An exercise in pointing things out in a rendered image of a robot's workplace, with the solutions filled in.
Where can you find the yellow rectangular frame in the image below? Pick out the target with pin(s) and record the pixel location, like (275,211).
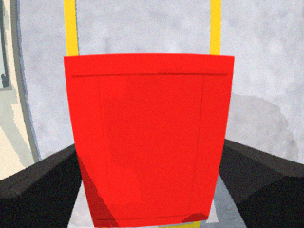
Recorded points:
(71,39)

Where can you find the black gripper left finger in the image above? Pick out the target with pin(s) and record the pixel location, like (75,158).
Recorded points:
(42,195)

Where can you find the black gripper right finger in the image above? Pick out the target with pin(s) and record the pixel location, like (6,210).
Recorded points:
(268,191)

